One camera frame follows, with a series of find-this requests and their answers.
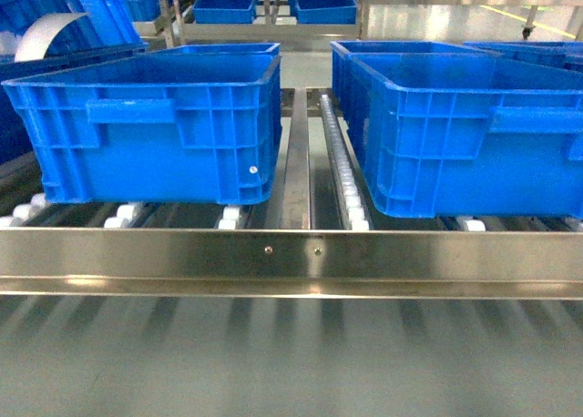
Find stainless steel shelf rack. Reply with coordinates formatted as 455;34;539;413
0;0;583;302

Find white roller track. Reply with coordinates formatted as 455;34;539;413
320;93;372;232

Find blue bin front left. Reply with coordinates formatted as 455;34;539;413
3;54;281;205

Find blue bin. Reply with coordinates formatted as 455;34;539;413
331;40;497;119
3;54;281;205
350;54;582;218
152;42;281;56

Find blue bin behind right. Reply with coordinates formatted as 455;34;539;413
331;40;497;119

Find blue bin front right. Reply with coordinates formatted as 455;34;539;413
350;54;582;218

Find blue bin behind left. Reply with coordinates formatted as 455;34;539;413
152;42;281;56

